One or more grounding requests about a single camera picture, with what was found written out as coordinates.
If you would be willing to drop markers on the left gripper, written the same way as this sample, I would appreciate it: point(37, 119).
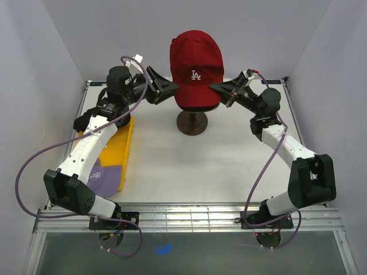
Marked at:
point(163, 89)

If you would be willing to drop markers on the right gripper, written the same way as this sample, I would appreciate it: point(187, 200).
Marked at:
point(228, 87)

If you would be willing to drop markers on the red cap white logo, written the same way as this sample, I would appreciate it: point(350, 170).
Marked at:
point(195, 63)

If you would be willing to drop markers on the black cap gold R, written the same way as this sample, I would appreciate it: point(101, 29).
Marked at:
point(199, 109)

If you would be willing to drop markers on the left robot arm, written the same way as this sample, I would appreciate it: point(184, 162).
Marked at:
point(67, 185)

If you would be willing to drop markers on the dark wooden stand base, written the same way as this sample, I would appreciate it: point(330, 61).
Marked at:
point(192, 124)

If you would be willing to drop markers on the yellow plastic tray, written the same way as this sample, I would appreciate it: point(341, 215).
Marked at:
point(109, 144)

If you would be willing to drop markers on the black cap white NY logo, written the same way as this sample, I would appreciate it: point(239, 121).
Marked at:
point(80, 124)

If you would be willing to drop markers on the lavender cap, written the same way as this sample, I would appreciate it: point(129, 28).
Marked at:
point(105, 181)

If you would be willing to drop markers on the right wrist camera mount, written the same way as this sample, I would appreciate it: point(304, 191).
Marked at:
point(250, 75)

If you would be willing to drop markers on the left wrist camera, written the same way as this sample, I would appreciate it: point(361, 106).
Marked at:
point(133, 67)

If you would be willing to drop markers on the aluminium front rail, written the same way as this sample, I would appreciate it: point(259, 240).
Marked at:
point(186, 218)

